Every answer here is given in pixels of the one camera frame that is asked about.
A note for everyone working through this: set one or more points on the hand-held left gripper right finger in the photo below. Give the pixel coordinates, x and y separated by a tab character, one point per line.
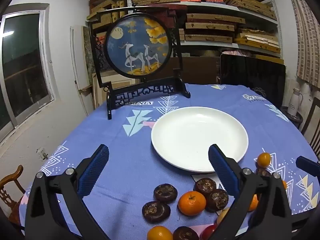
222	170

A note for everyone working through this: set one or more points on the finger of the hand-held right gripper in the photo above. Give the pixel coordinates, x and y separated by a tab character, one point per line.
306	163

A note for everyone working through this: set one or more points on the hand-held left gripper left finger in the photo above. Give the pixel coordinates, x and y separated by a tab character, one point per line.
93	172

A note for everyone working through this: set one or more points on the dark brown water chestnut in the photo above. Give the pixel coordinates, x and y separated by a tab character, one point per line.
156	211
262	172
185	233
217	200
165	193
205	185

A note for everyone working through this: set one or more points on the white round plate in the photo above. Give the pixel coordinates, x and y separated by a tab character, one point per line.
197	135

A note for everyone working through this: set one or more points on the large mandarin with green stem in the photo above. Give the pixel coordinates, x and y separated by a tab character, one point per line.
192	203

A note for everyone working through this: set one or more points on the red cherry tomato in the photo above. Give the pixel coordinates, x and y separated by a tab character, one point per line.
208	232

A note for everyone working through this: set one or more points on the orange mandarin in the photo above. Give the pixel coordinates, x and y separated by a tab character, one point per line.
159	233

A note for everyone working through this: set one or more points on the blue printed tablecloth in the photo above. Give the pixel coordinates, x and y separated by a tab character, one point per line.
112	142

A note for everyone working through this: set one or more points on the carved wooden chair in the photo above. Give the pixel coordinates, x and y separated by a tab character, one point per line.
10	197

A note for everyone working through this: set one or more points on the black monitor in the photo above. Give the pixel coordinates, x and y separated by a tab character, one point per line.
252	77

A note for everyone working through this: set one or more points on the brown wooden cabinet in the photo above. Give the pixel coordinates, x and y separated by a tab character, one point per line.
200	70

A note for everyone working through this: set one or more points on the leaning white boards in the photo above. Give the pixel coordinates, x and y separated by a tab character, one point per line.
78	62

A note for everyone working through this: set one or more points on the striped beige curtain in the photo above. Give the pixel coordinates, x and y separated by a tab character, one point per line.
307	42

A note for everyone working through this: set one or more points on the sliding glass window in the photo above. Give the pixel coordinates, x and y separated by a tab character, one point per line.
22	62

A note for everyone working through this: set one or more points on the stack of yellow flat boxes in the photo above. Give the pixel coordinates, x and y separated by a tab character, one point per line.
257	41

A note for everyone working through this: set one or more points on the round deer screen black stand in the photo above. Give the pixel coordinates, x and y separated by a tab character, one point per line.
137	47

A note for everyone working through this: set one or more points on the stack of brown wooden boxes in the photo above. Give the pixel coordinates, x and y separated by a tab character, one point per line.
210	27

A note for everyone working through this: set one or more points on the white metal shelf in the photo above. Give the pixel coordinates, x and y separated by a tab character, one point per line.
250	11

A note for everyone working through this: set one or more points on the white wall socket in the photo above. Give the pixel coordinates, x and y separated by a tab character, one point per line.
42	153

